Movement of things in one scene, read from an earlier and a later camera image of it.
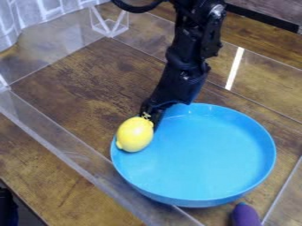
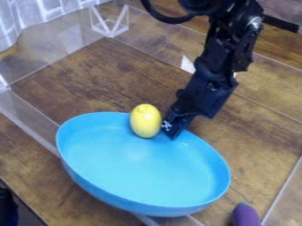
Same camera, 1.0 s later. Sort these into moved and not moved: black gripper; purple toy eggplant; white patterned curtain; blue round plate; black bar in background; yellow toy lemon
Moved: yellow toy lemon; blue round plate; black gripper
Not moved: black bar in background; white patterned curtain; purple toy eggplant
